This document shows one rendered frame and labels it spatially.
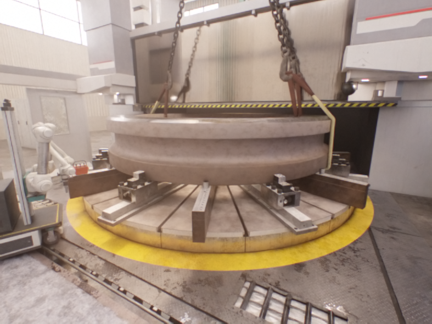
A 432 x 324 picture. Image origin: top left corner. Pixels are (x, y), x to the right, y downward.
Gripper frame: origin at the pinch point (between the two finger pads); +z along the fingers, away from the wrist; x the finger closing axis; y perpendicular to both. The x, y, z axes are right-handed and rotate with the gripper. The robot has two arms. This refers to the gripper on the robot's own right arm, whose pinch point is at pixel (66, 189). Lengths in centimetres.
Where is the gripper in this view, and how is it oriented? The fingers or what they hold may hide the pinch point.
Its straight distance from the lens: 352.2
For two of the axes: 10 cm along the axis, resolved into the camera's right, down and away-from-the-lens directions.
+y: -8.1, 1.2, -5.7
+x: 5.8, 1.6, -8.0
